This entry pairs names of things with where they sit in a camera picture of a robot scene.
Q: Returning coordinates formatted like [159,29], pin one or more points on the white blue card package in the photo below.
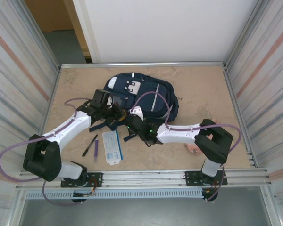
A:
[112,146]

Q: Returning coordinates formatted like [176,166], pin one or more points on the black pen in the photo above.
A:
[89,146]

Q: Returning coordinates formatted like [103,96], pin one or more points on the purple pen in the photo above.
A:
[96,148]

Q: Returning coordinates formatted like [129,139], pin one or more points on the navy blue backpack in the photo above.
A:
[165,87]

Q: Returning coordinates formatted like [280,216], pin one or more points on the pink striped pencil case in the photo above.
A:
[191,148]

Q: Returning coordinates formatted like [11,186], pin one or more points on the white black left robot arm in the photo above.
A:
[70,124]

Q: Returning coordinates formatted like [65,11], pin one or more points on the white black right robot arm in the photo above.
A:
[179,134]

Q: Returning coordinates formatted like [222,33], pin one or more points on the brown wooden door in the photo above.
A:
[52,14]

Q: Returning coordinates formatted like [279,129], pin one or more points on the long aluminium mounting rail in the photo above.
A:
[143,176]

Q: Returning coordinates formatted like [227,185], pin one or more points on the aluminium table side rail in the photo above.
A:
[53,94]
[233,94]

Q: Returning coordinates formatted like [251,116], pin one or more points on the aluminium table edge rail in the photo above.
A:
[155,64]

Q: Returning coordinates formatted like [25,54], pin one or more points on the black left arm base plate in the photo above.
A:
[96,176]

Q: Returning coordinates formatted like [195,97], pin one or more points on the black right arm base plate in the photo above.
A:
[191,176]

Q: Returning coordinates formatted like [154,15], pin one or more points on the white door frame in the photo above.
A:
[85,23]

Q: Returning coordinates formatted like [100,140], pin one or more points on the aluminium frame post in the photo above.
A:
[242,35]

